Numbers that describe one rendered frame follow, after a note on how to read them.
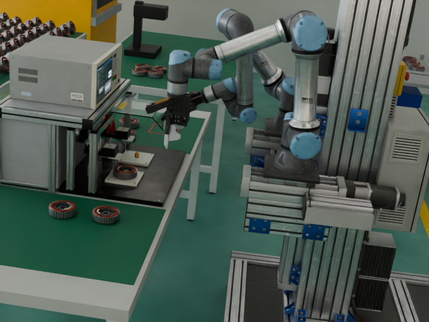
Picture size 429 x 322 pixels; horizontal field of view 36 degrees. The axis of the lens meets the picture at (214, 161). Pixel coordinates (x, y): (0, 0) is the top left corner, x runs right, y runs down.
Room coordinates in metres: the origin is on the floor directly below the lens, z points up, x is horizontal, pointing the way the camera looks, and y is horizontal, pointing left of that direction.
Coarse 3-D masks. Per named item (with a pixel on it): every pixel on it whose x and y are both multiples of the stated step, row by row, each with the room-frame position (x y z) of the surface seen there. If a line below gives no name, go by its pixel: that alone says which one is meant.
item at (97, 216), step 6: (96, 210) 2.44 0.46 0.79; (102, 210) 2.47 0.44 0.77; (108, 210) 2.48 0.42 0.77; (114, 210) 2.46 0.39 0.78; (96, 216) 2.40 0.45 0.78; (102, 216) 2.40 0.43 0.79; (108, 216) 2.40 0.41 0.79; (114, 216) 2.41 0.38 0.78; (102, 222) 2.39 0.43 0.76; (108, 222) 2.39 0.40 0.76; (114, 222) 2.41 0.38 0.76
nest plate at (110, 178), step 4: (112, 172) 2.85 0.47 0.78; (140, 172) 2.88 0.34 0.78; (108, 176) 2.80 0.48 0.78; (112, 176) 2.80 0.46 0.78; (140, 176) 2.84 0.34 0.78; (108, 180) 2.76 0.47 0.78; (112, 180) 2.76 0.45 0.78; (116, 180) 2.76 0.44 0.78; (120, 180) 2.77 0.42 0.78; (124, 180) 2.77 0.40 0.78; (128, 180) 2.78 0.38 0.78; (132, 180) 2.78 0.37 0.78; (136, 180) 2.79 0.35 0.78; (120, 184) 2.75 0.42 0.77; (124, 184) 2.75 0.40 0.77; (128, 184) 2.75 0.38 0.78; (132, 184) 2.75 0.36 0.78; (136, 184) 2.75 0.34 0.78
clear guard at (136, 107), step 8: (128, 104) 3.03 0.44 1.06; (136, 104) 3.04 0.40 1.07; (144, 104) 3.06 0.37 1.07; (112, 112) 2.90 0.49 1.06; (120, 112) 2.90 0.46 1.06; (128, 112) 2.91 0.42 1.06; (136, 112) 2.92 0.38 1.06; (144, 112) 2.93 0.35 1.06; (160, 112) 3.00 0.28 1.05; (160, 120) 2.93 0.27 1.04
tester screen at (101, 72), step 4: (104, 64) 2.88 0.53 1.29; (108, 64) 2.94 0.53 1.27; (100, 68) 2.82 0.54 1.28; (104, 68) 2.88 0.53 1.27; (108, 68) 2.95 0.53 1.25; (100, 72) 2.82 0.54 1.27; (104, 72) 2.88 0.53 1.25; (100, 76) 2.82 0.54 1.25; (104, 76) 2.88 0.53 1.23; (100, 80) 2.82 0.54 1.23; (104, 80) 2.89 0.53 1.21; (108, 80) 2.95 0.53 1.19; (100, 84) 2.83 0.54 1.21; (104, 84) 2.89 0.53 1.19; (104, 88) 2.89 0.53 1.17; (96, 92) 2.77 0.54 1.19; (104, 92) 2.90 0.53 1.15; (96, 96) 2.77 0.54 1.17; (96, 100) 2.77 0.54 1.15
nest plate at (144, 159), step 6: (126, 150) 3.14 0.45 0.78; (126, 156) 3.07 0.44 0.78; (132, 156) 3.07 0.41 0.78; (144, 156) 3.09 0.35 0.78; (150, 156) 3.10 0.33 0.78; (120, 162) 3.00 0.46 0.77; (126, 162) 2.99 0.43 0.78; (132, 162) 2.99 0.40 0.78; (138, 162) 3.00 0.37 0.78; (144, 162) 3.01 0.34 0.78; (150, 162) 3.04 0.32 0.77
